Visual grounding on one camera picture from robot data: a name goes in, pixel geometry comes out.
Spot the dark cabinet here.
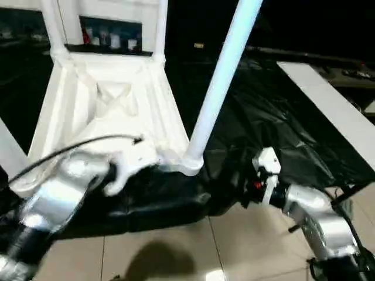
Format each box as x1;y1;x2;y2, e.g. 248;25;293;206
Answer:
166;0;375;59

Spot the black plastic mat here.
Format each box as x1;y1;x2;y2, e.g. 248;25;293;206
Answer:
0;40;375;238

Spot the white board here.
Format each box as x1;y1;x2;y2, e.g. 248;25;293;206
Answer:
277;61;375;173

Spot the white cabinet with glass doors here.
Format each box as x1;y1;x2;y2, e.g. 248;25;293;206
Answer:
0;0;168;56

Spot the white plastic table top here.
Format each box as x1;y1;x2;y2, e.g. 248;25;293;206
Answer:
11;51;204;200

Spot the black stand bar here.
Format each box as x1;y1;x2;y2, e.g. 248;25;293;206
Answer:
330;181;375;204

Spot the white plastic table leg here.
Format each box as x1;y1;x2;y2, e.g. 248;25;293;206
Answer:
152;0;169;62
187;0;264;162
0;118;29;173
40;0;71;58

